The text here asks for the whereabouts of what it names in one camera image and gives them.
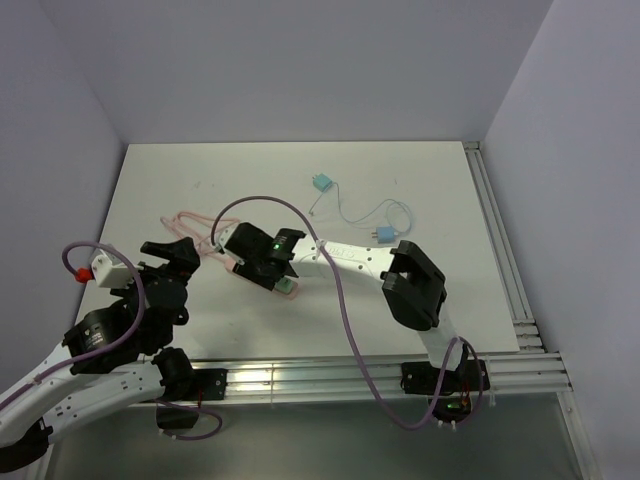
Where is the green charger plug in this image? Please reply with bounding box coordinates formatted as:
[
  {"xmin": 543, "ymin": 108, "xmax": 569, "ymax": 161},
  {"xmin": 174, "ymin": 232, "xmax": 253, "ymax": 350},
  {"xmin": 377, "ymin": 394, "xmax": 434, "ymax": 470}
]
[{"xmin": 274, "ymin": 277, "xmax": 295, "ymax": 295}]

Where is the pink power strip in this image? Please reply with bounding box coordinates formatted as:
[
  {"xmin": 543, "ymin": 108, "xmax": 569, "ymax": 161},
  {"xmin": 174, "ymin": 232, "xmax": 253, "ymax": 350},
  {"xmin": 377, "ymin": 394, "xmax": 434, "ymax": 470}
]
[{"xmin": 224, "ymin": 258, "xmax": 299, "ymax": 299}]

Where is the blue charger plug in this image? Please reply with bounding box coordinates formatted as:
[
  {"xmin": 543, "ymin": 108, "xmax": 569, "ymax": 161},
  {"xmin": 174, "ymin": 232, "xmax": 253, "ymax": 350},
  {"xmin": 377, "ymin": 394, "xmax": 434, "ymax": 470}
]
[{"xmin": 371, "ymin": 226, "xmax": 397, "ymax": 245}]

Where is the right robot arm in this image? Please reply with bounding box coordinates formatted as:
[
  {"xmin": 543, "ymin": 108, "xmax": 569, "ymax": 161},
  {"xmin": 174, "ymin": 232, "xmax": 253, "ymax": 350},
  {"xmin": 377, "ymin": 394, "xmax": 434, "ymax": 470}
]
[{"xmin": 214, "ymin": 222, "xmax": 468, "ymax": 390}]

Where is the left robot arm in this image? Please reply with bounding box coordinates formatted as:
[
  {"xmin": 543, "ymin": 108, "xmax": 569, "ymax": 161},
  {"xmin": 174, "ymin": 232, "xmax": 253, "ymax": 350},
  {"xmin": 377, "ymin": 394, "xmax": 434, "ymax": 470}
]
[{"xmin": 1, "ymin": 238, "xmax": 201, "ymax": 473}]

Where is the teal charger plug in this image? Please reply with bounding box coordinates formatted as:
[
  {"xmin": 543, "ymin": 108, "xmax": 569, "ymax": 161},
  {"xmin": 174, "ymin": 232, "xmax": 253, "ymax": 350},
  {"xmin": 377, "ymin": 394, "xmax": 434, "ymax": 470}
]
[{"xmin": 312, "ymin": 173, "xmax": 334, "ymax": 193}]

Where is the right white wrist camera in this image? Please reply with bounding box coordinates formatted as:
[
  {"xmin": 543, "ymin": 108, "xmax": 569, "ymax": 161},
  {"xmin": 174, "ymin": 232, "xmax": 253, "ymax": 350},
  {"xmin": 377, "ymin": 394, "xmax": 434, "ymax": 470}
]
[{"xmin": 214, "ymin": 226, "xmax": 236, "ymax": 254}]

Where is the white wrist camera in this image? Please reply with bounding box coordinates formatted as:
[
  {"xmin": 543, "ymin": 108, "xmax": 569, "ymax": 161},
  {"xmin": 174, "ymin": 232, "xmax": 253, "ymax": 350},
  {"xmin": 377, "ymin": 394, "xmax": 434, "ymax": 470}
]
[
  {"xmin": 74, "ymin": 249, "xmax": 133, "ymax": 289},
  {"xmin": 214, "ymin": 226, "xmax": 236, "ymax": 254}
]

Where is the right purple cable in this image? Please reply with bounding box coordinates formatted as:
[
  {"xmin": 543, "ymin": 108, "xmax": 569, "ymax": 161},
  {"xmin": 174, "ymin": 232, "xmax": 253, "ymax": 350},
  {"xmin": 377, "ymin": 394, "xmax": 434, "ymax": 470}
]
[{"xmin": 210, "ymin": 195, "xmax": 484, "ymax": 431}]

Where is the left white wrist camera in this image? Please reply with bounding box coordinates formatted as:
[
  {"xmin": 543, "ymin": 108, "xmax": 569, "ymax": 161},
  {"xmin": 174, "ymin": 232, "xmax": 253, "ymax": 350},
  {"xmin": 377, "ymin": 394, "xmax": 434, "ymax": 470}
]
[{"xmin": 74, "ymin": 249, "xmax": 133, "ymax": 289}]

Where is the thin teal charger cable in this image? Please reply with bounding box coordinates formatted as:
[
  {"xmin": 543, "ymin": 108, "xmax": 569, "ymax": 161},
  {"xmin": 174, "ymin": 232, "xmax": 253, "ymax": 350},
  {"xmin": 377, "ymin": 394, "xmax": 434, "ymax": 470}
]
[{"xmin": 307, "ymin": 183, "xmax": 346, "ymax": 217}]

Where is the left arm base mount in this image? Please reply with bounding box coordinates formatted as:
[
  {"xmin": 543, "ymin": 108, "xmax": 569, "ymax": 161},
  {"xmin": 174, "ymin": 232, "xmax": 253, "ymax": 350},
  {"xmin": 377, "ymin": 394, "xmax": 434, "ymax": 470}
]
[{"xmin": 147, "ymin": 368, "xmax": 228, "ymax": 442}]

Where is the front aluminium rail frame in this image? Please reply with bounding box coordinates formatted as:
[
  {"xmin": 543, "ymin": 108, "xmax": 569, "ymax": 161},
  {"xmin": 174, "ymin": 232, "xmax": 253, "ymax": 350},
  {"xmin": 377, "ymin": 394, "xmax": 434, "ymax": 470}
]
[{"xmin": 29, "ymin": 349, "xmax": 601, "ymax": 480}]

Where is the aluminium rail frame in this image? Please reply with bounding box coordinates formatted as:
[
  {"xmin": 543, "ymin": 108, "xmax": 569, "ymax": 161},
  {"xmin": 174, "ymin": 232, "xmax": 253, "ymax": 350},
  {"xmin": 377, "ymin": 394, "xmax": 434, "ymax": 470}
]
[
  {"xmin": 463, "ymin": 142, "xmax": 546, "ymax": 353},
  {"xmin": 29, "ymin": 349, "xmax": 601, "ymax": 480}
]

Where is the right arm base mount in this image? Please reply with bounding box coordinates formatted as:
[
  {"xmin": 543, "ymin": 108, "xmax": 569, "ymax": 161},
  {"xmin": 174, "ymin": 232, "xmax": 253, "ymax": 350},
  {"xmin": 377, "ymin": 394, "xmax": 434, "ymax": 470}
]
[{"xmin": 399, "ymin": 357, "xmax": 492, "ymax": 424}]

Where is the right aluminium rail frame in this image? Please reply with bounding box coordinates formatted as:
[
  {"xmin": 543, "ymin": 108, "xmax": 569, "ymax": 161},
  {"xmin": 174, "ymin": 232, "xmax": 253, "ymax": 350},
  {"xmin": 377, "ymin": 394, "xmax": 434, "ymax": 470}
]
[{"xmin": 463, "ymin": 142, "xmax": 546, "ymax": 353}]

